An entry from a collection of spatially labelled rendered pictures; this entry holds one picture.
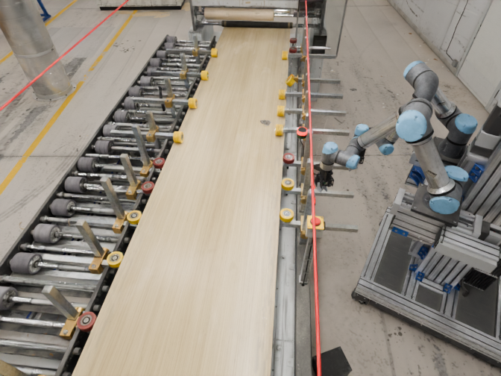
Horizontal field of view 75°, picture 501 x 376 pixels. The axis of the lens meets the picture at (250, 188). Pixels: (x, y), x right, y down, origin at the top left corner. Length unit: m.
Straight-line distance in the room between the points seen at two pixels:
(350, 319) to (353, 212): 1.03
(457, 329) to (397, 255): 0.59
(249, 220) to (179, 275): 0.48
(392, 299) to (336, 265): 0.52
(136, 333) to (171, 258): 0.38
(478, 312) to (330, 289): 0.96
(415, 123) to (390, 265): 1.41
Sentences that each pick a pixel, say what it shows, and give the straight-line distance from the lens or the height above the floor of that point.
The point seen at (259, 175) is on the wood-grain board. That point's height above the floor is 0.90.
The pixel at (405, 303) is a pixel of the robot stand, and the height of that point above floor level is 0.23.
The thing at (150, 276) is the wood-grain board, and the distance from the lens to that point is 1.72.
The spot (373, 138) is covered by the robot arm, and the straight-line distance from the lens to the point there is 1.77.
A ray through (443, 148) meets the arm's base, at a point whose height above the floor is 1.07.
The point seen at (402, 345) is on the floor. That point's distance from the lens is 2.66.
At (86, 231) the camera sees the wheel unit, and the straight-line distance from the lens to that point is 1.76.
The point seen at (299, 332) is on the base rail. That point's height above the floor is 0.70.
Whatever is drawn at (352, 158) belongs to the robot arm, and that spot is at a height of 1.25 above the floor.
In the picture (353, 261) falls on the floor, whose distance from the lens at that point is 2.86.
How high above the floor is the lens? 2.34
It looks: 46 degrees down
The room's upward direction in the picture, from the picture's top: 1 degrees counter-clockwise
